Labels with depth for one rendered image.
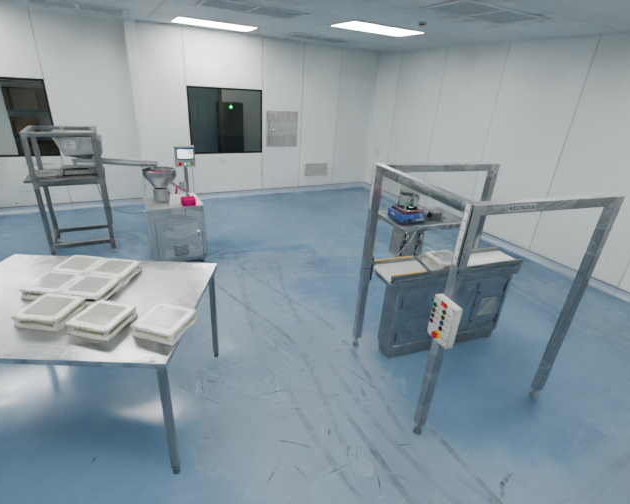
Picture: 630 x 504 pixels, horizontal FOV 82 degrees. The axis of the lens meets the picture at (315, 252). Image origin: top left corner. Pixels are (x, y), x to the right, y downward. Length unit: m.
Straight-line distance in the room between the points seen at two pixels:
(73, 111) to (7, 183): 1.51
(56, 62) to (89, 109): 0.71
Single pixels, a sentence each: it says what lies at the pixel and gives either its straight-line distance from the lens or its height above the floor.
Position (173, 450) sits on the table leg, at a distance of 2.47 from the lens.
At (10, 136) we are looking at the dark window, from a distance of 7.28.
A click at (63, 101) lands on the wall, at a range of 7.13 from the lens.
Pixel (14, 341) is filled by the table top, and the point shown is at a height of 0.86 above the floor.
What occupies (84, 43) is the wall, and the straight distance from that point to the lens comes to 7.10.
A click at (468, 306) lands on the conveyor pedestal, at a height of 0.42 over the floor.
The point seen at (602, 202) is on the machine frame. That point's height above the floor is 1.61.
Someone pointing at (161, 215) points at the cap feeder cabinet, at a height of 0.68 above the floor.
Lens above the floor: 2.13
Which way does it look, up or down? 24 degrees down
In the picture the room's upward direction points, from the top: 4 degrees clockwise
